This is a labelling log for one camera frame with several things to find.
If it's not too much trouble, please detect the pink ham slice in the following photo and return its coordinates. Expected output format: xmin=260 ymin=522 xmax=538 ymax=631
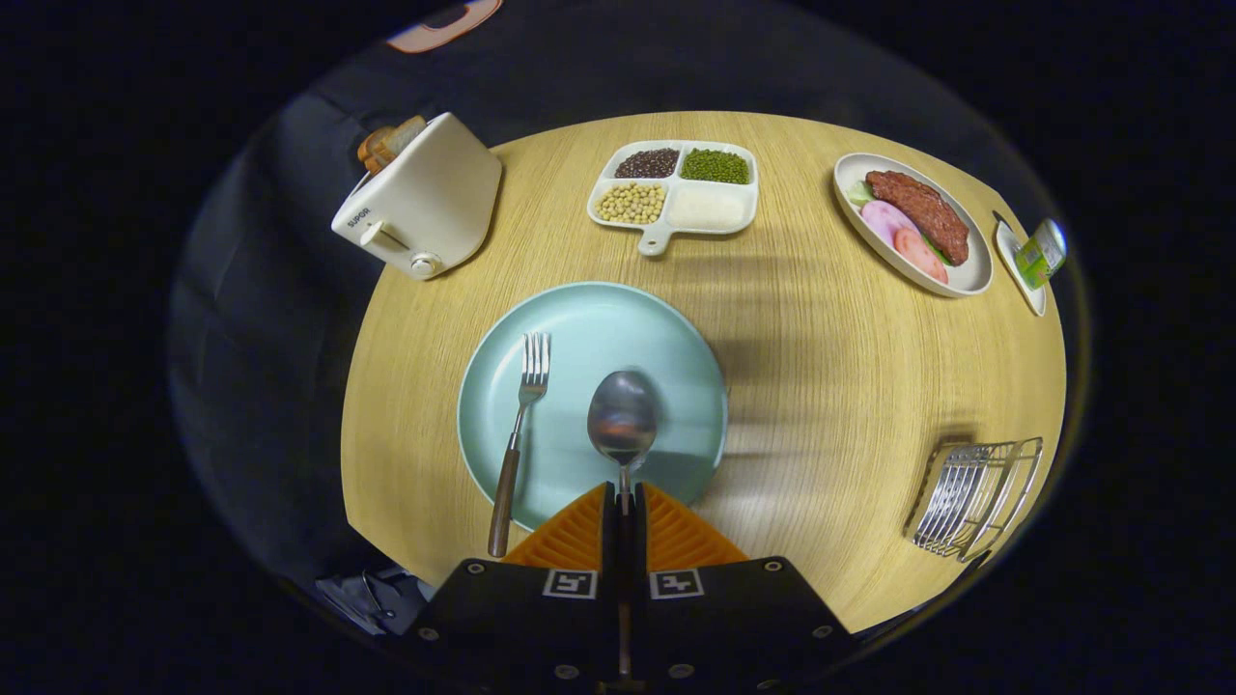
xmin=860 ymin=200 xmax=918 ymax=247
xmin=893 ymin=227 xmax=949 ymax=284

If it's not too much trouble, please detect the white oval plate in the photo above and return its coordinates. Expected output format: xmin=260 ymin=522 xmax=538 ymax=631
xmin=833 ymin=153 xmax=994 ymax=297

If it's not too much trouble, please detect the white toaster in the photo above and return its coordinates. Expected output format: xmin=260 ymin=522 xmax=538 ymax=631
xmin=331 ymin=113 xmax=503 ymax=281

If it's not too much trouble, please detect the metal wire rack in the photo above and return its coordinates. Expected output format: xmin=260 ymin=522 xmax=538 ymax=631
xmin=905 ymin=437 xmax=1044 ymax=564

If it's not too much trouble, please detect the teal round plate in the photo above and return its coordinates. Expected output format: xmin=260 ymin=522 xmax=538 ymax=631
xmin=458 ymin=282 xmax=728 ymax=534

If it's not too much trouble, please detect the metal spoon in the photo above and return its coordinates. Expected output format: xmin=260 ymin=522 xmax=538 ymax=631
xmin=587 ymin=371 xmax=660 ymax=679

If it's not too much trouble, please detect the white divided dish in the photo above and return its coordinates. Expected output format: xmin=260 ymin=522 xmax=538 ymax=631
xmin=587 ymin=141 xmax=759 ymax=257

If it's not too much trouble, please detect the brown steak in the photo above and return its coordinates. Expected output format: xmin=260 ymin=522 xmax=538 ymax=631
xmin=866 ymin=171 xmax=969 ymax=266

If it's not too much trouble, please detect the pile of green beans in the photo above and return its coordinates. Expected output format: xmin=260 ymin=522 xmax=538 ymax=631
xmin=680 ymin=148 xmax=750 ymax=185

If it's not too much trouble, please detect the small white dish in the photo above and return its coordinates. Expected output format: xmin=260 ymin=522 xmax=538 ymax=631
xmin=993 ymin=212 xmax=1047 ymax=318

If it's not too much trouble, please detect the pile of yellow soybeans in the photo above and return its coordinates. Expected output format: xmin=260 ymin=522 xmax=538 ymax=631
xmin=595 ymin=182 xmax=667 ymax=225

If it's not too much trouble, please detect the fork with wooden handle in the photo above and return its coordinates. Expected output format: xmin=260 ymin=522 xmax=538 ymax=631
xmin=488 ymin=333 xmax=551 ymax=559

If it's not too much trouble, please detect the pile of dark beans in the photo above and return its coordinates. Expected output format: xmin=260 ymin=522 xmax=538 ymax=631
xmin=615 ymin=148 xmax=680 ymax=180

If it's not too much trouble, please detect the brown bread slice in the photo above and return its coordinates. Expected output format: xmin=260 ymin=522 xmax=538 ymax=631
xmin=357 ymin=125 xmax=397 ymax=175
xmin=381 ymin=115 xmax=428 ymax=160

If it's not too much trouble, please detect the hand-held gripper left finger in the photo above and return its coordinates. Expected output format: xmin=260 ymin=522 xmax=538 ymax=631
xmin=406 ymin=481 xmax=624 ymax=695

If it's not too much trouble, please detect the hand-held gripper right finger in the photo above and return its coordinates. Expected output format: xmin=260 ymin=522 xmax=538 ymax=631
xmin=632 ymin=481 xmax=857 ymax=695

